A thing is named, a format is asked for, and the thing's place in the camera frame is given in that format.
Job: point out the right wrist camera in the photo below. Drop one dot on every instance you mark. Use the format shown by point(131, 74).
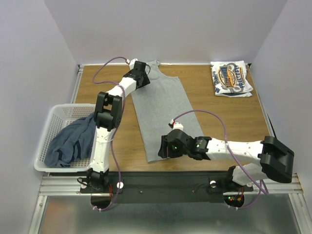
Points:
point(175, 125)

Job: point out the white plastic laundry basket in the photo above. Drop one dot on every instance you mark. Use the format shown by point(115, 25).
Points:
point(59, 117)

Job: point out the grey tank top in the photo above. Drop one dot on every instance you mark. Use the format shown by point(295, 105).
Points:
point(156, 104)

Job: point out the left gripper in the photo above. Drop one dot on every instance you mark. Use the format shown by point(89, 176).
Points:
point(146, 80)

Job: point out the blue tank top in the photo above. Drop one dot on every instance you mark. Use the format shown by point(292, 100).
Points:
point(72, 144)

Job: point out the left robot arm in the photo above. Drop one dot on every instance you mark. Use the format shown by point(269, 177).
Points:
point(107, 116)

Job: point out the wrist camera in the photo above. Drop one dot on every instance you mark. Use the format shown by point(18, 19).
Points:
point(175, 125)
point(131, 63)

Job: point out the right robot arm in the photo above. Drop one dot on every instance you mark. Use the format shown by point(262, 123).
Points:
point(257, 160)

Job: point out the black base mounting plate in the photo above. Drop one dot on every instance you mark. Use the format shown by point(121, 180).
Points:
point(162, 187)

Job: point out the folded white printed tank top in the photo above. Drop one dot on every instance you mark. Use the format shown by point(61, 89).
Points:
point(230, 79)

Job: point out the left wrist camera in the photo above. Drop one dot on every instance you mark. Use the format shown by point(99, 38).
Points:
point(131, 63)

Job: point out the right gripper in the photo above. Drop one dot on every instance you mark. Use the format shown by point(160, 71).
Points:
point(163, 147)

